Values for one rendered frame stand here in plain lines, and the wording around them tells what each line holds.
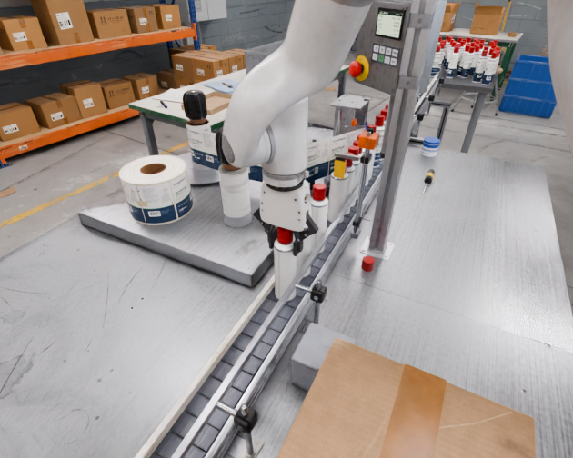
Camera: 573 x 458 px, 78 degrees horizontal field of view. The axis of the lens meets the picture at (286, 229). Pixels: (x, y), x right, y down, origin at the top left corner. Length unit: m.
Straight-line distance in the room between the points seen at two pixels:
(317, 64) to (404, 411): 0.44
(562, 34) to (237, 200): 0.84
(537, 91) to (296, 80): 5.20
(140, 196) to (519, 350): 1.06
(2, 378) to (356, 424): 0.77
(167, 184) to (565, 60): 0.95
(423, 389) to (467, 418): 0.05
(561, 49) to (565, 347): 0.77
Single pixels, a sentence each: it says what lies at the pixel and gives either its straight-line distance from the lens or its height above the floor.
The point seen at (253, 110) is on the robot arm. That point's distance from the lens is 0.53.
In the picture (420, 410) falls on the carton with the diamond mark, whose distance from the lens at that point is 0.48.
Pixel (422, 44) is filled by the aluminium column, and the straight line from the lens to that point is 0.88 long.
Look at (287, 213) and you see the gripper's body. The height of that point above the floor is 1.14.
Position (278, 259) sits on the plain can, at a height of 1.01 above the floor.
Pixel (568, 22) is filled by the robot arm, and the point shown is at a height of 1.49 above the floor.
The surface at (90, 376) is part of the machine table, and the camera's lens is 0.91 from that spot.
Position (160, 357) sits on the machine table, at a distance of 0.88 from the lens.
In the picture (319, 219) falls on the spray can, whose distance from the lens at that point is 0.93.
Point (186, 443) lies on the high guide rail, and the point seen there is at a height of 0.96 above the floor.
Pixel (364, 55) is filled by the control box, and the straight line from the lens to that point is 0.99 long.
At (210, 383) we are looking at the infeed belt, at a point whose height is 0.88.
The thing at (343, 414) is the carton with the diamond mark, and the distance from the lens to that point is 0.46.
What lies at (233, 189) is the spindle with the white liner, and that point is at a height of 1.01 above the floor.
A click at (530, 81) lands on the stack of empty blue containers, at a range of 5.60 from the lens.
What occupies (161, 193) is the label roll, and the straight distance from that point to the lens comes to 1.12.
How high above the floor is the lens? 1.53
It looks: 36 degrees down
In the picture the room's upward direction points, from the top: straight up
